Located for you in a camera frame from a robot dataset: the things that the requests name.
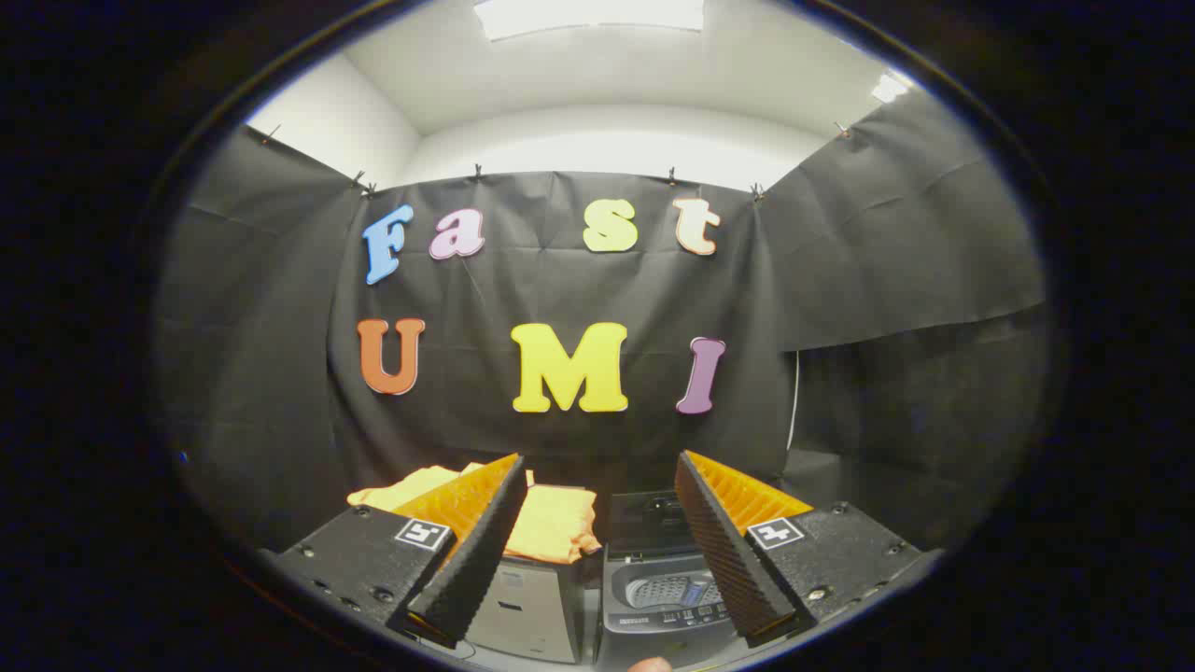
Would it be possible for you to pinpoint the grey washing machine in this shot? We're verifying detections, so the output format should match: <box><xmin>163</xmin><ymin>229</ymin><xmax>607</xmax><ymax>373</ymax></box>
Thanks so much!
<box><xmin>595</xmin><ymin>490</ymin><xmax>748</xmax><ymax>671</ymax></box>

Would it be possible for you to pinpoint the black backdrop cloth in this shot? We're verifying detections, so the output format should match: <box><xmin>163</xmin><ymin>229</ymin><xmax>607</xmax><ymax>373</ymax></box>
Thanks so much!
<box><xmin>154</xmin><ymin>89</ymin><xmax>1051</xmax><ymax>561</ymax></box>

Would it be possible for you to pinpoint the grey cabinet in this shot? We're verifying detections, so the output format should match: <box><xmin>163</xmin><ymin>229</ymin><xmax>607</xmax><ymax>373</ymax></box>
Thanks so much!
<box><xmin>464</xmin><ymin>558</ymin><xmax>584</xmax><ymax>665</ymax></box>

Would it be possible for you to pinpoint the large ceiling light panel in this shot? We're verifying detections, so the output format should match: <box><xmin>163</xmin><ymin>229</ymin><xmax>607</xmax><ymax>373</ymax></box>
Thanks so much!
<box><xmin>473</xmin><ymin>0</ymin><xmax>706</xmax><ymax>41</ymax></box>

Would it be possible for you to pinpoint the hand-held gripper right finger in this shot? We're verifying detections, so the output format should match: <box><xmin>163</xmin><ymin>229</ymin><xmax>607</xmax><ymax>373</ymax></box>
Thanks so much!
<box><xmin>674</xmin><ymin>450</ymin><xmax>944</xmax><ymax>650</ymax></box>

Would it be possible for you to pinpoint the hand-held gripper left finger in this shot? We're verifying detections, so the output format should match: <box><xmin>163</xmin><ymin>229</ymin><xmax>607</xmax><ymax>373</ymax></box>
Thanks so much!
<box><xmin>271</xmin><ymin>454</ymin><xmax>529</xmax><ymax>650</ymax></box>

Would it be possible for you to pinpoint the orange polo shirt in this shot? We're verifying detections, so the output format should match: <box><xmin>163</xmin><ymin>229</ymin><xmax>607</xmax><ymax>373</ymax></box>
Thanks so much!
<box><xmin>347</xmin><ymin>462</ymin><xmax>603</xmax><ymax>566</ymax></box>

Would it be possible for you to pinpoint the dark washing machine lid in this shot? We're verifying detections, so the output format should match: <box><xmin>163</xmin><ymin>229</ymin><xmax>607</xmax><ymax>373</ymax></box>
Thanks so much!
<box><xmin>607</xmin><ymin>490</ymin><xmax>699</xmax><ymax>558</ymax></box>

